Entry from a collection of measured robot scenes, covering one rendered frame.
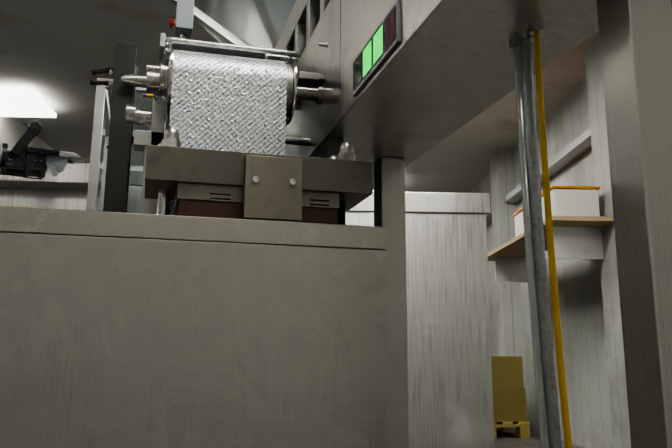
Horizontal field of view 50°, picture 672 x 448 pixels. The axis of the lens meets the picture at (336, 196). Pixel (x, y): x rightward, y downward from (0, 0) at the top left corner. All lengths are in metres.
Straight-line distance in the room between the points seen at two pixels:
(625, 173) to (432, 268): 4.05
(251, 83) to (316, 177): 0.33
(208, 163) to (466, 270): 3.78
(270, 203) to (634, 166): 0.62
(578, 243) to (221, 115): 4.02
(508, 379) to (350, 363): 5.74
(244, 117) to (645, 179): 0.89
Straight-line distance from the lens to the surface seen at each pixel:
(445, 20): 1.05
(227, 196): 1.27
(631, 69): 0.89
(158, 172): 1.26
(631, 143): 0.87
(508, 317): 7.80
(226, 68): 1.54
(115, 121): 1.84
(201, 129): 1.49
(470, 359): 4.90
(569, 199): 5.15
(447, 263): 4.91
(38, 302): 1.17
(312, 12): 1.90
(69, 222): 1.18
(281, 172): 1.26
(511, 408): 6.93
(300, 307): 1.19
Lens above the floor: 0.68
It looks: 13 degrees up
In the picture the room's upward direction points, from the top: straight up
